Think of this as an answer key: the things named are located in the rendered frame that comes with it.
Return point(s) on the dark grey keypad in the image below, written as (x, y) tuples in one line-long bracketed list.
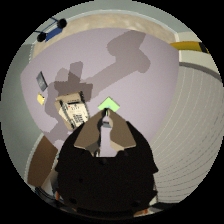
[(41, 81)]

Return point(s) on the yellow sticky note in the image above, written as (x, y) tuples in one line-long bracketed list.
[(40, 98)]

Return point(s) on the green sticky note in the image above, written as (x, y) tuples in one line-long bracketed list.
[(109, 103)]

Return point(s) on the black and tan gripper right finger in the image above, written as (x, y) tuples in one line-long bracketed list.
[(124, 136)]

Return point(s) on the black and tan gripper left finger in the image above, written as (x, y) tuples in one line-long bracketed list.
[(84, 137)]

